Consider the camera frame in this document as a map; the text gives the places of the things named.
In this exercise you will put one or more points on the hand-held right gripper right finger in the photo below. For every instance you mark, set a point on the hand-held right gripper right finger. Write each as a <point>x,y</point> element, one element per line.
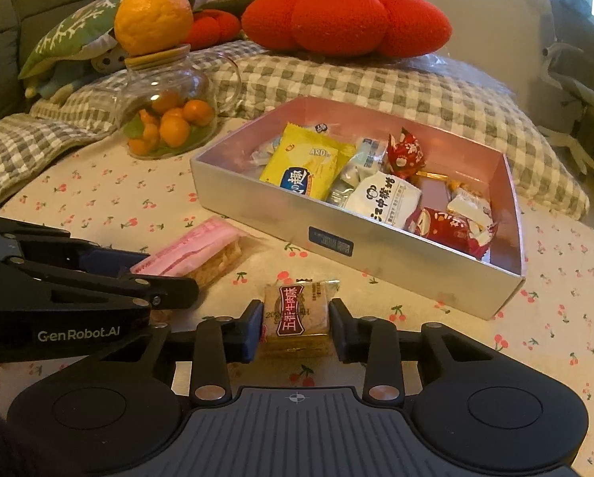
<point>341,330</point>

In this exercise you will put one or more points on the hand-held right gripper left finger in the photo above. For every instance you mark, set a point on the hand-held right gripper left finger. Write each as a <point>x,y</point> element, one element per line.
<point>252,330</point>

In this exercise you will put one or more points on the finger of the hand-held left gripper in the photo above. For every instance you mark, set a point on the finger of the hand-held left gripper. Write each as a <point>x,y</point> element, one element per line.
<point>172,293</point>
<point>108,260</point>

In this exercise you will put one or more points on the clear brown-label cake packet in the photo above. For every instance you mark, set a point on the clear brown-label cake packet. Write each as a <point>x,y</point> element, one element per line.
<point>297,315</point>

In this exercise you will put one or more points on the pink wafer packet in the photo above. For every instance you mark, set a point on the pink wafer packet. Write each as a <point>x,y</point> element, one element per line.
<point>192,248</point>

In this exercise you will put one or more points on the silver cardboard box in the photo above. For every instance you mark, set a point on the silver cardboard box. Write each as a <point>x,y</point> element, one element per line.
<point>287,228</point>

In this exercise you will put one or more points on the white dark-print snack packet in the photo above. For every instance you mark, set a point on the white dark-print snack packet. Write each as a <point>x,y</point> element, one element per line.
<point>381,198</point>

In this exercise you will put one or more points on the red snack packet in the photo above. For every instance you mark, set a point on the red snack packet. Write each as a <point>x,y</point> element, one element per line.
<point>451,231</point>
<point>406,156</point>

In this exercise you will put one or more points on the yellow snack packet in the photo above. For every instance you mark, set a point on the yellow snack packet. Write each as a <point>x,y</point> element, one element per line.
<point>304,169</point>

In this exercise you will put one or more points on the gold brown bar packet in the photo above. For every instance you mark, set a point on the gold brown bar packet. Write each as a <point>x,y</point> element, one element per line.
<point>433,191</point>

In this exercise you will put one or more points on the plain white snack packet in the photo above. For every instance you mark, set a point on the plain white snack packet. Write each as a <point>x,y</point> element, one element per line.
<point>267,153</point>

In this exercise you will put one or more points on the orange white biscuit packet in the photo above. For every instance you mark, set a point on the orange white biscuit packet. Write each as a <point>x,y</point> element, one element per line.
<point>371,156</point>
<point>471,206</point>

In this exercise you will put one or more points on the cherry print bedsheet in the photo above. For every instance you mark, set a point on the cherry print bedsheet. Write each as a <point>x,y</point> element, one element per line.
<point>128,194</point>

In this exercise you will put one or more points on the pile of small oranges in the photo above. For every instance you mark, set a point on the pile of small oranges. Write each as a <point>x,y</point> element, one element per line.
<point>175,129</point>

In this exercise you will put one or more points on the teal plush toy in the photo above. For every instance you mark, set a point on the teal plush toy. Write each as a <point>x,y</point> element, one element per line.
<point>63,82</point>

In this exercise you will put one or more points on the glass jar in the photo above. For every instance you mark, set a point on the glass jar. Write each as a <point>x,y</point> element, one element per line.
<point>177,84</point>

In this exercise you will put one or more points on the spotted plush toy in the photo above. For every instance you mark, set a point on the spotted plush toy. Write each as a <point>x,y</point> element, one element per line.
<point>105,59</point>

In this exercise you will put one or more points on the cork jar lid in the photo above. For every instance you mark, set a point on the cork jar lid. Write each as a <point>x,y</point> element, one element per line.
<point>158,58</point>

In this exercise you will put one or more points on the green leaf-pattern pillow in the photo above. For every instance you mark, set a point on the green leaf-pattern pillow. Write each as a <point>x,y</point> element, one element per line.
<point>63,39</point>

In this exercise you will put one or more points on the large orange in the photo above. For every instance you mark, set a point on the large orange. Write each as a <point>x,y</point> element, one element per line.
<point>153,17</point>

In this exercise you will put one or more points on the grey checkered quilt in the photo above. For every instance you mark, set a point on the grey checkered quilt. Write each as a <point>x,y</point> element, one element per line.
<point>327,79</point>

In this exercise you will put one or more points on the small red tomato cushion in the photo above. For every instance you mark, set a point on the small red tomato cushion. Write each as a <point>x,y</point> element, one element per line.
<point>212,30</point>

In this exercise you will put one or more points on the grey sofa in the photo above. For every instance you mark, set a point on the grey sofa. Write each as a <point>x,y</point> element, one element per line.
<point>8,25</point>

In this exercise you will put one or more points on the clear plastic bag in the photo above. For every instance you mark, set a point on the clear plastic bag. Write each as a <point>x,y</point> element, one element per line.
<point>456,67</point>

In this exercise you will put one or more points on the large red tomato cushion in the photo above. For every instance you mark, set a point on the large red tomato cushion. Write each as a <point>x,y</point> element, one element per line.
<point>336,20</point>

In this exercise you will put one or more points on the grey office chair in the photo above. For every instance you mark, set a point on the grey office chair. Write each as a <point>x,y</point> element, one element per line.
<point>570,59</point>

